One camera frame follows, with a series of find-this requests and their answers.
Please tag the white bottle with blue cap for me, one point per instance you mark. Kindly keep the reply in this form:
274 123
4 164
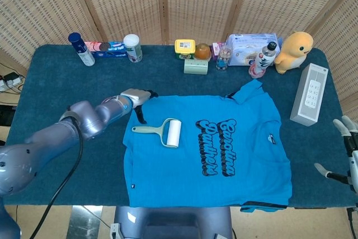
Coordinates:
84 53

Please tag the white power strip with chargers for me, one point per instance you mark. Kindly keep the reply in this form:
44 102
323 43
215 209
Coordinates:
11 80

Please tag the shiny metal base plate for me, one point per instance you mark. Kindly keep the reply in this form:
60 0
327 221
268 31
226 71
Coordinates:
84 222

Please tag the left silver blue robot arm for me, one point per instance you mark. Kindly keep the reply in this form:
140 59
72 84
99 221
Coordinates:
86 118

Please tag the blue printed t-shirt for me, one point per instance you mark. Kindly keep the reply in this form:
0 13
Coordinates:
173 174

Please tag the green tub with yellow lid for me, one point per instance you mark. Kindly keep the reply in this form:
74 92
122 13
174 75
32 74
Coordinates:
184 48

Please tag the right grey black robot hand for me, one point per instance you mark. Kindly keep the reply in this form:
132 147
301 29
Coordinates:
353 166

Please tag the green can with white lid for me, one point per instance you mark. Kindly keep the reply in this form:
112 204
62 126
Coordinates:
133 50

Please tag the pale green rectangular box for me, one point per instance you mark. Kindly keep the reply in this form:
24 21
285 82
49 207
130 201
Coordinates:
195 67

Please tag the blue pink cookie box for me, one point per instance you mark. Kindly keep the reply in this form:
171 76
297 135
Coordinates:
107 50

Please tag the dark teal table carpet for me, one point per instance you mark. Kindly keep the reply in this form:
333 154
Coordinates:
70 82

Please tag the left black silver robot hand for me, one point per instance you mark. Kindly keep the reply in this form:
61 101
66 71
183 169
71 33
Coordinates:
137 96

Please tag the small pink purple box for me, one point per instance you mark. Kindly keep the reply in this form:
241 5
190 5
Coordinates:
216 50

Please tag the clear jar with snacks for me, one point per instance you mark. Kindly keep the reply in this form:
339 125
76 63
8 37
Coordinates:
223 60

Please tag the drink bottle with pink label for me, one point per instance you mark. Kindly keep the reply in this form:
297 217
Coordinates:
263 61

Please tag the pale green lint roller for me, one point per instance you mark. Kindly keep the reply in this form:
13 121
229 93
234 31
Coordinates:
173 134

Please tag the orange plush toy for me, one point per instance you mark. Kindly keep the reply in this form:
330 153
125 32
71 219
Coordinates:
292 54

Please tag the wicker folding screen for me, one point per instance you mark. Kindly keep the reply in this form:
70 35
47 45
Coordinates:
126 4

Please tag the white blue tissue pack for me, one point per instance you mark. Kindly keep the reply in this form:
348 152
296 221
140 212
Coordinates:
246 46

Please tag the white power strip box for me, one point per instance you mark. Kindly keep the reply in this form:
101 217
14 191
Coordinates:
309 96

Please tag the grey robot torso base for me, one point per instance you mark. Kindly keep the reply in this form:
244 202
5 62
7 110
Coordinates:
173 222

